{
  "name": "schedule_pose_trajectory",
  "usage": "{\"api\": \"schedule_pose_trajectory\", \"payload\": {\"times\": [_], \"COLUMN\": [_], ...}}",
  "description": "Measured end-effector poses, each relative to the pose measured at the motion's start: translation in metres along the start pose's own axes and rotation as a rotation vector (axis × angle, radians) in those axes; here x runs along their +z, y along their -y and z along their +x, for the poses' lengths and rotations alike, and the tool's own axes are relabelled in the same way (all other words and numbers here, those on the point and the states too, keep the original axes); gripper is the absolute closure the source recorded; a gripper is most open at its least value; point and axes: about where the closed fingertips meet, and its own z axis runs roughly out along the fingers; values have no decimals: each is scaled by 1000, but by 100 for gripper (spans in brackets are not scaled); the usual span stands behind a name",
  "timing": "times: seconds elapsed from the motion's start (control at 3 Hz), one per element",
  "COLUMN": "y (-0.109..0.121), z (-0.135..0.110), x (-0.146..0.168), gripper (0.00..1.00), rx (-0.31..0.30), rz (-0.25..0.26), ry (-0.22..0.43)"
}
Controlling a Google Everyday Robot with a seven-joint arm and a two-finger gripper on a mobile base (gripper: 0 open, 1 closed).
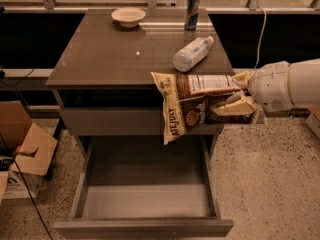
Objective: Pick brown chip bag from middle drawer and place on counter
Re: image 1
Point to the clear plastic water bottle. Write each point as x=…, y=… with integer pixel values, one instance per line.
x=185, y=59

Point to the blue energy drink can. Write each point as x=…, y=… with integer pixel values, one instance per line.
x=192, y=14

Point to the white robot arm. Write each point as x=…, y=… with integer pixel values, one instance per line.
x=304, y=83

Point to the brown chip bag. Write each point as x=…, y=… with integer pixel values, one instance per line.
x=187, y=99

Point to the grey drawer cabinet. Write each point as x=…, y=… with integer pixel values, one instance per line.
x=102, y=81

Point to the open grey middle drawer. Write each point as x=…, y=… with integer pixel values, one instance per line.
x=137, y=187

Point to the cardboard box at right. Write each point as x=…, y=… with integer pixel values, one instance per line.
x=313, y=121

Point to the open cardboard box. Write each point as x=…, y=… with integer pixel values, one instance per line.
x=30, y=145

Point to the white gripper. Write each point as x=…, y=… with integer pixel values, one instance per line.
x=270, y=85

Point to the white bowl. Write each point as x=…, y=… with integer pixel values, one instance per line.
x=128, y=17

